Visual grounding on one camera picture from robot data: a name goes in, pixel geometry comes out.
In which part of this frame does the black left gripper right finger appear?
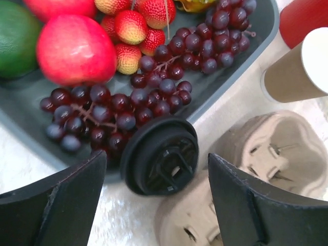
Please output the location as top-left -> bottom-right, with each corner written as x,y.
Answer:
208,153 -> 327,246

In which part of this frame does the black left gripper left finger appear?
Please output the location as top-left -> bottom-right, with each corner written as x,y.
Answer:
1,151 -> 107,245

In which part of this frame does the black cup lid top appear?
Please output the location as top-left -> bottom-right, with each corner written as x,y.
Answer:
120,116 -> 199,196

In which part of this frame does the brown pulp cup carrier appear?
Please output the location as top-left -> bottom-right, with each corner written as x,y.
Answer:
155,110 -> 327,245

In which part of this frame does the dark grey fruit tray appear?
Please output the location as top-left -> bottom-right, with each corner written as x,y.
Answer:
1,1 -> 279,170

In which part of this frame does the dark grape bunch left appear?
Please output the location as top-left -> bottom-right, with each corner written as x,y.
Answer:
39,73 -> 192,158

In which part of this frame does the dark grape bunch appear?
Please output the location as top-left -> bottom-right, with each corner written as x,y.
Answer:
139,1 -> 257,80
39,73 -> 192,158

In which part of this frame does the brown paper cup outer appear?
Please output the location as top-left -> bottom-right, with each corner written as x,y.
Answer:
260,27 -> 327,103

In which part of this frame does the red apple front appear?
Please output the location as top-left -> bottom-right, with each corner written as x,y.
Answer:
36,14 -> 117,86

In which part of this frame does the red apple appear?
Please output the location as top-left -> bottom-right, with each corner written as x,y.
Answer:
36,14 -> 117,86
23,0 -> 97,23

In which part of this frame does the dark grape bunch right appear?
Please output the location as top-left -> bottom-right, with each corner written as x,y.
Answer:
139,1 -> 257,80

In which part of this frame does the green lime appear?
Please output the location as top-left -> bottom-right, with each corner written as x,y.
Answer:
1,1 -> 42,79

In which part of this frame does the strawberry bunch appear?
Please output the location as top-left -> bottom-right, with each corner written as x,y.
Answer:
94,1 -> 176,75

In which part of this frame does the red ribbed straw cup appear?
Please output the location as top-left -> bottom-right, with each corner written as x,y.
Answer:
279,0 -> 327,49

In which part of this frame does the red apple back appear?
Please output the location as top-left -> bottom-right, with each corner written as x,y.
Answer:
23,0 -> 97,23

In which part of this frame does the orange pineapple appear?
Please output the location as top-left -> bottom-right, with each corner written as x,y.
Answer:
174,0 -> 216,13

